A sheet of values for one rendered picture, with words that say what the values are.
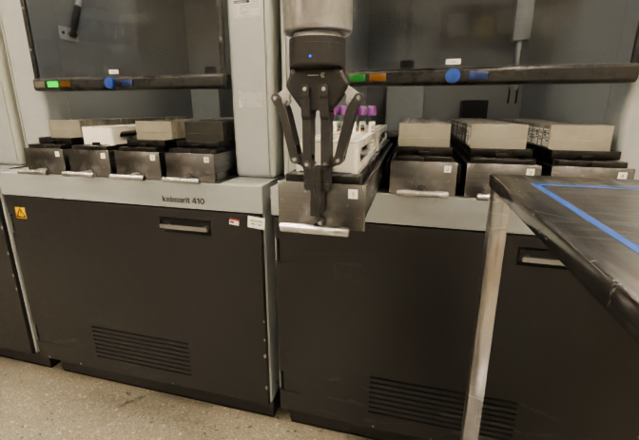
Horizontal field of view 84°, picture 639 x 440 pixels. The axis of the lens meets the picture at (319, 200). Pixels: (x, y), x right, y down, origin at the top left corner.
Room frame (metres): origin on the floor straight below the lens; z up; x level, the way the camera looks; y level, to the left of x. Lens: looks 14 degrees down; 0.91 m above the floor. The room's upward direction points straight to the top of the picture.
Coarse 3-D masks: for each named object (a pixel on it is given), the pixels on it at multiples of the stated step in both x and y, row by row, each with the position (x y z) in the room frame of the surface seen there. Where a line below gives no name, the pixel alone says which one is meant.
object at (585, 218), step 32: (512, 192) 0.40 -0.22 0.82; (544, 192) 0.40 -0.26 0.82; (576, 192) 0.40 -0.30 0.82; (608, 192) 0.40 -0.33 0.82; (544, 224) 0.29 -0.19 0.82; (576, 224) 0.28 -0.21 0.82; (608, 224) 0.28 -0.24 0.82; (576, 256) 0.23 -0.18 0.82; (608, 256) 0.22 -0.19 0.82; (480, 288) 0.50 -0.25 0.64; (608, 288) 0.18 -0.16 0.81; (480, 320) 0.50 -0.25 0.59; (480, 352) 0.49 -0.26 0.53; (480, 384) 0.49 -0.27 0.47; (480, 416) 0.49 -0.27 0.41
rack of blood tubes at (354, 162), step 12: (336, 132) 0.76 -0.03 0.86; (360, 132) 0.77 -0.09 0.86; (372, 132) 0.75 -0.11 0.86; (300, 144) 0.56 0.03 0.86; (336, 144) 0.55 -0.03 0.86; (360, 144) 0.57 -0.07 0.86; (348, 156) 0.54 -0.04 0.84; (360, 156) 0.78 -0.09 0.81; (300, 168) 0.56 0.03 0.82; (336, 168) 0.55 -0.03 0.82; (348, 168) 0.54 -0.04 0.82; (360, 168) 0.58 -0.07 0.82
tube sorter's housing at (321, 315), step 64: (384, 192) 0.76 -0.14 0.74; (320, 256) 0.79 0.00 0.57; (384, 256) 0.75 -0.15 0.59; (448, 256) 0.72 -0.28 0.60; (512, 256) 0.69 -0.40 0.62; (320, 320) 0.79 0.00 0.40; (384, 320) 0.75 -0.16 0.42; (448, 320) 0.72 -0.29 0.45; (512, 320) 0.68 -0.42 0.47; (576, 320) 0.65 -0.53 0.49; (320, 384) 0.79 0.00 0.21; (384, 384) 0.75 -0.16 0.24; (448, 384) 0.71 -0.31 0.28; (512, 384) 0.68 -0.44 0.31; (576, 384) 0.65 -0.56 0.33
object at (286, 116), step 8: (272, 96) 0.50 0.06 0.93; (280, 96) 0.51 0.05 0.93; (280, 104) 0.50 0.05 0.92; (280, 112) 0.50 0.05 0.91; (288, 112) 0.51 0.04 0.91; (288, 120) 0.50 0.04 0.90; (288, 128) 0.50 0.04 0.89; (296, 128) 0.52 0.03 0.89; (288, 136) 0.50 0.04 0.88; (296, 136) 0.51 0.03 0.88; (288, 144) 0.50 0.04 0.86; (296, 144) 0.50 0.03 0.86; (288, 152) 0.50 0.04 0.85; (296, 152) 0.50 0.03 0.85; (296, 160) 0.50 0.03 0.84
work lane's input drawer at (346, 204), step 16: (384, 144) 0.98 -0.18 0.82; (384, 160) 0.83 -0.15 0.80; (288, 176) 0.53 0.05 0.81; (336, 176) 0.52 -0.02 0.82; (352, 176) 0.52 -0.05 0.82; (368, 176) 0.59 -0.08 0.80; (288, 192) 0.53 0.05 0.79; (304, 192) 0.52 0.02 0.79; (336, 192) 0.51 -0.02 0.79; (352, 192) 0.50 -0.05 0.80; (368, 192) 0.53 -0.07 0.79; (288, 208) 0.53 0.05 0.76; (304, 208) 0.52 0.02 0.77; (336, 208) 0.51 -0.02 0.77; (352, 208) 0.50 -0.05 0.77; (368, 208) 0.54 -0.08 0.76; (288, 224) 0.49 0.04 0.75; (304, 224) 0.48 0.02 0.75; (320, 224) 0.49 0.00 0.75; (336, 224) 0.51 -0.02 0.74; (352, 224) 0.50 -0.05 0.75
